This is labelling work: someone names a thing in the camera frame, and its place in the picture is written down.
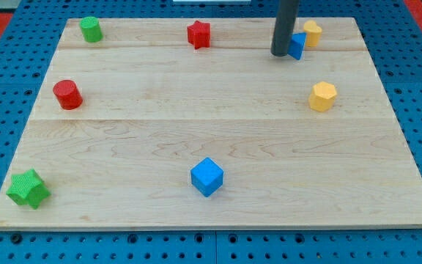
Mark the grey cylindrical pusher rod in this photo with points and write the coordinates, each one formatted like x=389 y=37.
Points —
x=284 y=26

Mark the blue triangle block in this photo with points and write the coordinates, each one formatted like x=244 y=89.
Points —
x=297 y=45

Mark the yellow heart block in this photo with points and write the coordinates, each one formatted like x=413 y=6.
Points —
x=313 y=33

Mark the yellow hexagon block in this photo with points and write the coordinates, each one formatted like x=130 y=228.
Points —
x=322 y=97

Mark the red star block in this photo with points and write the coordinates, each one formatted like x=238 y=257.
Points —
x=199 y=34

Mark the light wooden board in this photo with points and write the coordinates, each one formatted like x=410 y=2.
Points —
x=154 y=107

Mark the blue cube block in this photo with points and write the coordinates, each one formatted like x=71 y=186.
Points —
x=207 y=177

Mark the green cylinder block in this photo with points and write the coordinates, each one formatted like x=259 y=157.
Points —
x=90 y=29

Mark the red cylinder block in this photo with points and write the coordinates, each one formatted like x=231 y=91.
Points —
x=67 y=94

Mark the green star block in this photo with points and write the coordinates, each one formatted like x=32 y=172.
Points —
x=28 y=188

